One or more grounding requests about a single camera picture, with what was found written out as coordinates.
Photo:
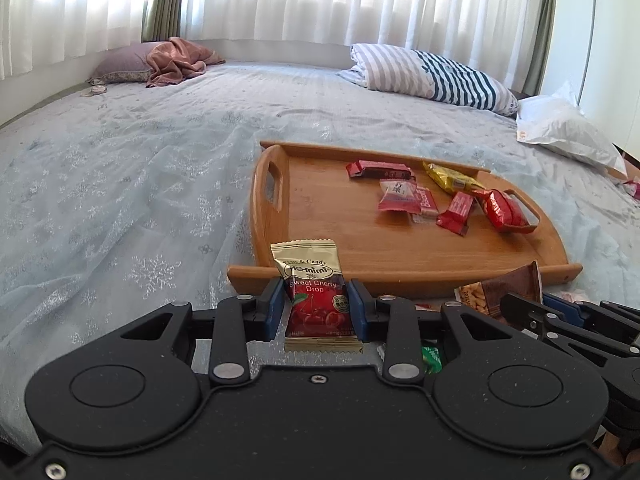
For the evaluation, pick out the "small red white packet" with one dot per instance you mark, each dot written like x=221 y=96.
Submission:
x=632 y=187

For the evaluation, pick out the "small red snack packet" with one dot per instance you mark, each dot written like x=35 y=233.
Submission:
x=456 y=212

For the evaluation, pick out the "bed with grey sheet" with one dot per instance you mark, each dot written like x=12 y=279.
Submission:
x=280 y=90

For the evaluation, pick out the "small silver object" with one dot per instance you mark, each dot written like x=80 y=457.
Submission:
x=96 y=90

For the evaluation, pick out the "pink snack packet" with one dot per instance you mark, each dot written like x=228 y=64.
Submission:
x=397 y=197

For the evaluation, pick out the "white plastic bag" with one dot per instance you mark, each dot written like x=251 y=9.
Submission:
x=565 y=130

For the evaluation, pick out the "white sheer curtain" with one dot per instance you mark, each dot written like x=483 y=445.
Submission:
x=325 y=0

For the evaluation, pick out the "red chocolate bar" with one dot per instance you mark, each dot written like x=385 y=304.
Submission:
x=380 y=167

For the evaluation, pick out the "purple pillow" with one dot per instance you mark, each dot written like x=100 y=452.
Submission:
x=122 y=65

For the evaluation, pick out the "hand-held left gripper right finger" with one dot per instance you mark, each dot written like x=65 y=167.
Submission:
x=357 y=310

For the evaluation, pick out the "yellow snack packet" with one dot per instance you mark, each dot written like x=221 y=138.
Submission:
x=450 y=177

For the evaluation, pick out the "clear red biscuit packet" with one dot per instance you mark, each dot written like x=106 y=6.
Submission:
x=427 y=205

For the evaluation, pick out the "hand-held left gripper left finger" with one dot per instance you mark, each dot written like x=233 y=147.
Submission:
x=272 y=307

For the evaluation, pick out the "white wardrobe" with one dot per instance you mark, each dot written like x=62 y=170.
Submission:
x=610 y=35

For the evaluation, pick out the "sheer snowflake cloth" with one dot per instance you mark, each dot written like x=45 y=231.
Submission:
x=125 y=210

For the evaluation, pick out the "large red snack packet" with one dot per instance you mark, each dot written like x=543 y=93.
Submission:
x=500 y=210

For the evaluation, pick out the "brown almond snack packet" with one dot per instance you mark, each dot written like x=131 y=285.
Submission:
x=505 y=285

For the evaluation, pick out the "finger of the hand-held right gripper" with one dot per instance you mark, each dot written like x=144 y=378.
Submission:
x=520 y=312
x=562 y=305

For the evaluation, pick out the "cherry candy packet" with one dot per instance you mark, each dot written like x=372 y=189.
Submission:
x=312 y=300

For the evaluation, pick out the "green snack packet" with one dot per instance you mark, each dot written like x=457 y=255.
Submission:
x=431 y=359

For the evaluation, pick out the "wooden tray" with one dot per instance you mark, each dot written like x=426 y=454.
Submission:
x=325 y=230

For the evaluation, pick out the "striped folded quilt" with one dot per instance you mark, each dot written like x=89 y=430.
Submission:
x=425 y=75

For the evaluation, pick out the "green curtain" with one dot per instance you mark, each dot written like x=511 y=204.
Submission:
x=165 y=0
x=542 y=35

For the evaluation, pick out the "pink crumpled cloth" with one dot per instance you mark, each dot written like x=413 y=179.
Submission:
x=175 y=62

